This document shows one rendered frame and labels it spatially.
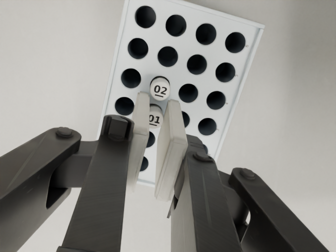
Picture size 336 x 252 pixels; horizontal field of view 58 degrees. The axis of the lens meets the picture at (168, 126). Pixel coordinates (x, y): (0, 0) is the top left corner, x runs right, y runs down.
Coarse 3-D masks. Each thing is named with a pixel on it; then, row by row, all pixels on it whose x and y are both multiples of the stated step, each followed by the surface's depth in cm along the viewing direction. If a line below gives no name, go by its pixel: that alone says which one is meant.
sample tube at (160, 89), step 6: (156, 78) 19; (162, 78) 19; (156, 84) 18; (162, 84) 18; (168, 84) 18; (150, 90) 18; (156, 90) 18; (162, 90) 18; (168, 90) 18; (156, 96) 18; (162, 96) 18
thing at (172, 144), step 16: (176, 112) 16; (160, 128) 19; (176, 128) 14; (160, 144) 17; (176, 144) 12; (160, 160) 15; (176, 160) 13; (160, 176) 13; (176, 176) 13; (160, 192) 13
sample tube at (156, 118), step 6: (150, 108) 19; (156, 108) 19; (150, 114) 19; (156, 114) 19; (162, 114) 19; (150, 120) 19; (156, 120) 19; (162, 120) 19; (150, 126) 19; (156, 126) 19
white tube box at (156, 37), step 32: (128, 0) 17; (160, 0) 18; (128, 32) 18; (160, 32) 18; (192, 32) 18; (224, 32) 18; (256, 32) 18; (128, 64) 19; (160, 64) 19; (192, 64) 22; (224, 64) 22; (128, 96) 20; (192, 96) 21; (224, 96) 20; (192, 128) 20; (224, 128) 20
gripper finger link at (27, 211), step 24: (24, 144) 10; (48, 144) 10; (72, 144) 10; (0, 168) 8; (24, 168) 8; (48, 168) 9; (0, 192) 7; (24, 192) 8; (48, 192) 11; (0, 216) 7; (24, 216) 8; (48, 216) 10; (0, 240) 8; (24, 240) 9
